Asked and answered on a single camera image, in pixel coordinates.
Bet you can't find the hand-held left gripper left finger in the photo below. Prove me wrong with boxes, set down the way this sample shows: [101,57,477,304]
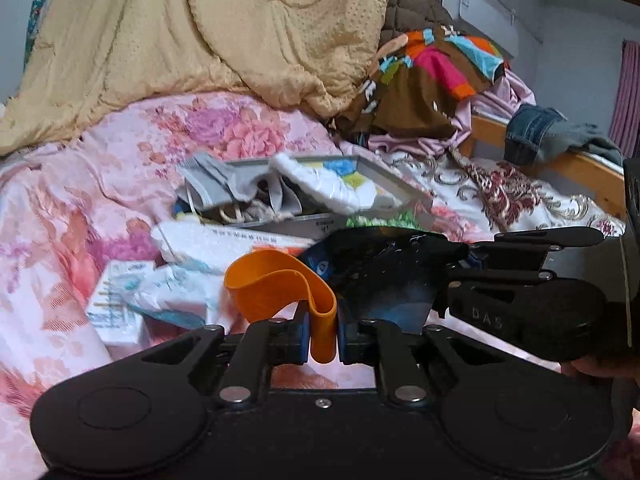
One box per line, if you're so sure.
[142,301,311,404]

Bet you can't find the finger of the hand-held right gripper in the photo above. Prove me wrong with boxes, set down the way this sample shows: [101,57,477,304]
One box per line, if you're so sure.
[442,260,558,286]
[470,226,606,261]

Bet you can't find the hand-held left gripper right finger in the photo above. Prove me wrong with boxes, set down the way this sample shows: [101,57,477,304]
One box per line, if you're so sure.
[336,306,482,407]

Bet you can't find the orange rubber band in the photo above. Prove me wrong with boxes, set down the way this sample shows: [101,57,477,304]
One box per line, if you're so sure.
[224,249,338,365]

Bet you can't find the black plastic bag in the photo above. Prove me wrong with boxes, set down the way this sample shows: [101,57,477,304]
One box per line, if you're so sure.
[297,227,473,336]

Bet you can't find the grey shallow cardboard box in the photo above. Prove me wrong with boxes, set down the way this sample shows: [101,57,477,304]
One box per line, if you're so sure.
[177,154,435,233]

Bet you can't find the white fluffy towel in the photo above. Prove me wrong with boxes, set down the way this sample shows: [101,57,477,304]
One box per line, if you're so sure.
[272,152,401,213]

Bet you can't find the grey cloth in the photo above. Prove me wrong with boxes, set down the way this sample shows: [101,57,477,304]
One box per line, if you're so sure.
[177,152,273,211]

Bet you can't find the person's right hand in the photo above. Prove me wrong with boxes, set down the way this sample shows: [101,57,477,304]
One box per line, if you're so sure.
[560,355,633,382]

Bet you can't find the white ornate patterned blanket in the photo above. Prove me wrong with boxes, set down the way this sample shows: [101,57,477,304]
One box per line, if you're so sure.
[375,147,626,241]

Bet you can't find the grey green garment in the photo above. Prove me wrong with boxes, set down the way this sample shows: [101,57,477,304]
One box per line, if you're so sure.
[537,120,626,166]

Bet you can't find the blue jeans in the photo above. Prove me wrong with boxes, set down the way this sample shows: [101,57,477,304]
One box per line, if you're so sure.
[504,105,568,166]

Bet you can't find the white plastic-wrapped packet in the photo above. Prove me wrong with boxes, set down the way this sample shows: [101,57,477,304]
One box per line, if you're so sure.
[152,220,326,276]

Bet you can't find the blue white plastic packet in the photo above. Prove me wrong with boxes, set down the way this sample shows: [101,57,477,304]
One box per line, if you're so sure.
[127,265,223,328]

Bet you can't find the pink curtain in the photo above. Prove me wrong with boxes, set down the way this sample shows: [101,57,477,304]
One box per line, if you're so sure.
[609,40,640,158]

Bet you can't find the small white carton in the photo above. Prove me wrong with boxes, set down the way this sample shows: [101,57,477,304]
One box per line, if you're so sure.
[85,260,156,346]

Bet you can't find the colourful striped brown cloth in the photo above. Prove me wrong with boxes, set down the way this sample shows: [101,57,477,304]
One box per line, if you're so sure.
[335,25,511,143]

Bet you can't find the white air conditioner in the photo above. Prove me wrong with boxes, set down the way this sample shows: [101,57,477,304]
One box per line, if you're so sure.
[442,0,521,56]

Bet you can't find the pink floral bedsheet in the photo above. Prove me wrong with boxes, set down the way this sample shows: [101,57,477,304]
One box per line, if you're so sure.
[0,91,501,480]

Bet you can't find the brown quilted jacket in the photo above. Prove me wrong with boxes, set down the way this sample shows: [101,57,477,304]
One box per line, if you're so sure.
[380,0,458,56]

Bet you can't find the beige quilt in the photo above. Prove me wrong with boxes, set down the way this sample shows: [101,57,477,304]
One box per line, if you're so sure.
[0,0,390,156]

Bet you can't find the wooden bed frame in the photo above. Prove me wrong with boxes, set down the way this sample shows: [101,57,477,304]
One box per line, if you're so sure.
[460,114,631,221]

